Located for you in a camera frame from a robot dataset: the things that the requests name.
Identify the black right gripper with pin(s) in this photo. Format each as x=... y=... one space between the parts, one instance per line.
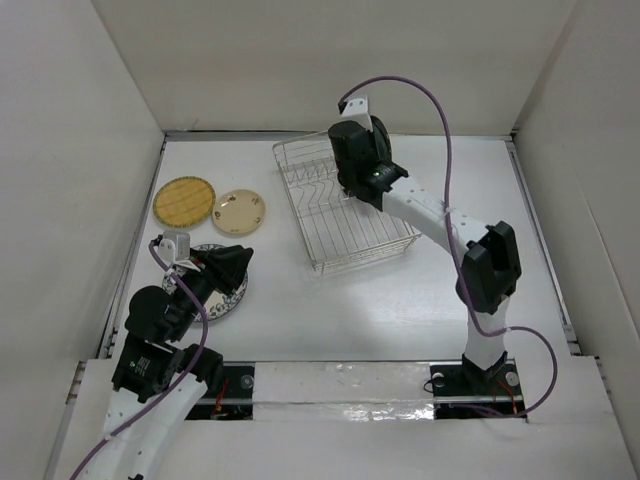
x=371 y=140

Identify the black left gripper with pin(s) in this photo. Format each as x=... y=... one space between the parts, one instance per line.
x=226 y=266

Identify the blue white floral plate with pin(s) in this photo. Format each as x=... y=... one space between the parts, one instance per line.
x=218 y=304

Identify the dark teal square plate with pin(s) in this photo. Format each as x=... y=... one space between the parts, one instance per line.
x=381 y=141

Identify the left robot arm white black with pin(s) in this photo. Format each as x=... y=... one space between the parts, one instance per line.
x=155 y=384

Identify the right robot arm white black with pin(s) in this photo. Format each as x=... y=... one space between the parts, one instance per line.
x=486 y=257

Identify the cream plate with red marks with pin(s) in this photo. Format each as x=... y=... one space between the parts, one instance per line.
x=239 y=212

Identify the yellow woven round plate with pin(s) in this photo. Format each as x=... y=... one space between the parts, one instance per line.
x=184 y=202

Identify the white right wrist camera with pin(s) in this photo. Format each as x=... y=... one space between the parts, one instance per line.
x=357 y=110

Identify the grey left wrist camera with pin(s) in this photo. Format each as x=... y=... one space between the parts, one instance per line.
x=173 y=247

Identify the silver wire dish rack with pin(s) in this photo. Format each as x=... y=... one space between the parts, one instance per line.
x=339 y=231

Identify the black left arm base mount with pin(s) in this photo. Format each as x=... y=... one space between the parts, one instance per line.
x=233 y=398

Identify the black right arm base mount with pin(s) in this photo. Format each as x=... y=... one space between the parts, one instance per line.
x=460 y=391

